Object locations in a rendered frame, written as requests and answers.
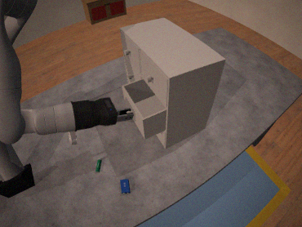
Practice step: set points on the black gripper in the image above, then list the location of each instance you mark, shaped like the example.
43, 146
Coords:
79, 115

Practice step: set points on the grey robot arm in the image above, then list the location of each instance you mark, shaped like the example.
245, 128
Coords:
41, 121

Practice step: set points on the beige chest of drawers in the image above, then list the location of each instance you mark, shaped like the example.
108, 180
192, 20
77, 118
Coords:
193, 70

